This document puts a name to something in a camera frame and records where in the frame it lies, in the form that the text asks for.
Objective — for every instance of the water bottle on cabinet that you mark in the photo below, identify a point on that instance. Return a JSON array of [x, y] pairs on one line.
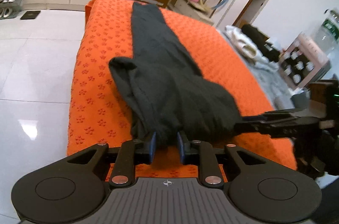
[[326, 37]]

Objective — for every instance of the black folded clothes stack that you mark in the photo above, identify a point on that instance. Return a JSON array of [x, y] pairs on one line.
[[266, 48]]

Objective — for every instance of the cream low cabinet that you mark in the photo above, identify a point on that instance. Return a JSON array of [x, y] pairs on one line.
[[190, 9]]

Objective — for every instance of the white folded padded jacket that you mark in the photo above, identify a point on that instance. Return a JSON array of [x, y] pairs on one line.
[[244, 45]]

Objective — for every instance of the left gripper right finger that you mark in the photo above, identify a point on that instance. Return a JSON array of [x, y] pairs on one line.
[[201, 154]]

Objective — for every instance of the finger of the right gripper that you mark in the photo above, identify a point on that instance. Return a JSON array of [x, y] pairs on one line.
[[281, 128], [275, 116]]

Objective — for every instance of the orange floral table mat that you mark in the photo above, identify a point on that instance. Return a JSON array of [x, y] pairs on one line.
[[98, 112]]

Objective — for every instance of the black floor mat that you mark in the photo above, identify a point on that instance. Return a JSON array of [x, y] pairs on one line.
[[30, 15]]

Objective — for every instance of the dark grey sweatpants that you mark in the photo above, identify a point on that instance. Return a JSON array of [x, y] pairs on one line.
[[165, 88]]

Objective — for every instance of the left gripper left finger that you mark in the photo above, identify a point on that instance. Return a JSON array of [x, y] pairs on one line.
[[125, 159]]

